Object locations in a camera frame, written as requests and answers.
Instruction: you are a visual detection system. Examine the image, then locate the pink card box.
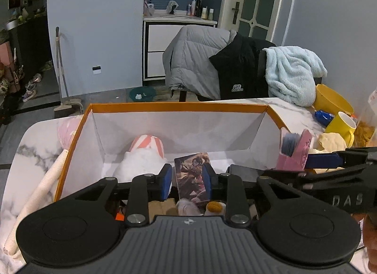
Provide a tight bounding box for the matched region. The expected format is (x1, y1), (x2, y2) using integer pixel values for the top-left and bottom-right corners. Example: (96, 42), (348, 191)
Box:
(275, 128), (313, 171)

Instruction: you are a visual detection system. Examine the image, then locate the white vanity cabinet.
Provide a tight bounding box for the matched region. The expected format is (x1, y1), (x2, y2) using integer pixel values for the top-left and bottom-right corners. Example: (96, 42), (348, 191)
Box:
(143, 16), (218, 82)

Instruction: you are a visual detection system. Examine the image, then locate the black jacket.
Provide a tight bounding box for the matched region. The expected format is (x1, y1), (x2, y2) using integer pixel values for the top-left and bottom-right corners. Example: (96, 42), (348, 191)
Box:
(197, 33), (276, 101)

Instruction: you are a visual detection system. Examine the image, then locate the illustrated card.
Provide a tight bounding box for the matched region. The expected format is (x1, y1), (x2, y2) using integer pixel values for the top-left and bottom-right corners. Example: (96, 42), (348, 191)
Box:
(174, 153), (213, 207)

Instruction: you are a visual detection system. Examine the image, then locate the pair of shoes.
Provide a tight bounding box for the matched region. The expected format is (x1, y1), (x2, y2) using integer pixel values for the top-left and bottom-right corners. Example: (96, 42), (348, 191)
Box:
(22, 73), (42, 102)

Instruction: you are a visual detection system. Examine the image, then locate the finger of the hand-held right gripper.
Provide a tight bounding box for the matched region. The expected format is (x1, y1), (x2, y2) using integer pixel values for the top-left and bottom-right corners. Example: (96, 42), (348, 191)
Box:
(306, 147), (377, 169)
(256, 164), (377, 195)

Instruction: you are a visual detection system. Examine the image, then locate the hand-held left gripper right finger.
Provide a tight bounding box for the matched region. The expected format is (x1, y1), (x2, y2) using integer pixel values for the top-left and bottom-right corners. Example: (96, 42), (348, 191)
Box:
(203, 164), (298, 227)

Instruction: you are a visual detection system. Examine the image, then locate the light blue fleece towel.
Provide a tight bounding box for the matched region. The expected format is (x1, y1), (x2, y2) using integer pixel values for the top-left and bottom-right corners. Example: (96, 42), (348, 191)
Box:
(263, 46), (328, 107)

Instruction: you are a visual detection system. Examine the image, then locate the grey puffer jacket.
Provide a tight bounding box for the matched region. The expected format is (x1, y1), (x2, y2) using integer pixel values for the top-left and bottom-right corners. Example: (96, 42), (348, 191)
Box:
(163, 25), (236, 101)

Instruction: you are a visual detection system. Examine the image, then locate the yellow bowl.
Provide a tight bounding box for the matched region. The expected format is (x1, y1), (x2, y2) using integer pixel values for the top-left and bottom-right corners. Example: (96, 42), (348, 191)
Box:
(313, 84), (354, 115)

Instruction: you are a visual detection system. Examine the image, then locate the broom and dustpan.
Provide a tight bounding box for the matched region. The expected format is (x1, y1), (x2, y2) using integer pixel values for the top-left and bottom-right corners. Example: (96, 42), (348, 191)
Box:
(54, 27), (84, 112)

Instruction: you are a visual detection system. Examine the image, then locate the pink headed cream stick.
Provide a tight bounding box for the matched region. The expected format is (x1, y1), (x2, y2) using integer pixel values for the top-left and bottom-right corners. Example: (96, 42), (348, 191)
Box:
(3, 115), (84, 255)

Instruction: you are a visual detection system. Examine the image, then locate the green basin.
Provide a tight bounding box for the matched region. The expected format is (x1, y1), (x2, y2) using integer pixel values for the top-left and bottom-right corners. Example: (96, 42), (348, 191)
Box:
(129, 86), (156, 103)

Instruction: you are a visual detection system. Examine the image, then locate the duck plush toy blue shirt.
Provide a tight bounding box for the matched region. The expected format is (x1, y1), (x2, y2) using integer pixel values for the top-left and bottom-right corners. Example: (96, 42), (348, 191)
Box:
(175, 197), (227, 217)

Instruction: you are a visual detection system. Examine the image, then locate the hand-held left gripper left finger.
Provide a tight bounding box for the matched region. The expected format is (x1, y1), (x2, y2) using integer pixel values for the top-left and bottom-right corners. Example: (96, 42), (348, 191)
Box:
(75, 164), (173, 227)

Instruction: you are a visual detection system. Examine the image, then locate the orange cardboard box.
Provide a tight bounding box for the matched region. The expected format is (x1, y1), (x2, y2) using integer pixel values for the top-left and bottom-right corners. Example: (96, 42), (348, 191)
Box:
(53, 102), (291, 204)

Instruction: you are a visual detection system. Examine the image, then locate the white black-eared plush toy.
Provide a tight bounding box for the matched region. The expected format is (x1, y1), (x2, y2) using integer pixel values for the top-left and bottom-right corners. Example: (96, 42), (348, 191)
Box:
(113, 134), (168, 182)

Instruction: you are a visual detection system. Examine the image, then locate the yellow cup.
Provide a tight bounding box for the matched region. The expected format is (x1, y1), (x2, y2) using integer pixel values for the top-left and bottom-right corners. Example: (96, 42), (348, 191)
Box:
(325, 111), (357, 147)

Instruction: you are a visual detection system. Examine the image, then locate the cream cloth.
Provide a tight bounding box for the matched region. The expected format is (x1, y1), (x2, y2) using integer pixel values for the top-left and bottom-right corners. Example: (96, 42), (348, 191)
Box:
(312, 133), (347, 154)

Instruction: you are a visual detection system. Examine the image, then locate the glass panel door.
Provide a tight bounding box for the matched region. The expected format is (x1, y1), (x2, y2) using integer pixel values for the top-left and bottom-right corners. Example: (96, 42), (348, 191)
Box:
(237, 0), (286, 40)

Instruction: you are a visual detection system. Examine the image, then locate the blue packet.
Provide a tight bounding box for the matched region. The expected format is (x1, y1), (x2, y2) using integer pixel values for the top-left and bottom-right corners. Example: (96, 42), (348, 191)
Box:
(315, 110), (335, 126)

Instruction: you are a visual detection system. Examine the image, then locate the golden snack bag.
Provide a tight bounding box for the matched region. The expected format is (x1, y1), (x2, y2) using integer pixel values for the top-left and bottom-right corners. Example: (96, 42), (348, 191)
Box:
(353, 119), (377, 148)

